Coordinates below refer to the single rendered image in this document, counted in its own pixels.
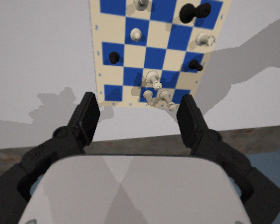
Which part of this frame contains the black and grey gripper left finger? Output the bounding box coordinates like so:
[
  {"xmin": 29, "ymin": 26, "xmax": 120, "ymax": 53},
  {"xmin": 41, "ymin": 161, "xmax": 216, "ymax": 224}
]
[{"xmin": 0, "ymin": 92, "xmax": 100, "ymax": 224}]

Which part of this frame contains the blue and cream chessboard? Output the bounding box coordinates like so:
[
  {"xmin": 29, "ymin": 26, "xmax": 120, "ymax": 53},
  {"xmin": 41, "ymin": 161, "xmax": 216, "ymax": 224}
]
[{"xmin": 90, "ymin": 0, "xmax": 232, "ymax": 109}]

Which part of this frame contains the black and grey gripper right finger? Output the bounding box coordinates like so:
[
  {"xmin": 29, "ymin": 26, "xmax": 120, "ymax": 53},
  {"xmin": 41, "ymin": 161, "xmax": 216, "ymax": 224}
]
[{"xmin": 176, "ymin": 94, "xmax": 280, "ymax": 224}]

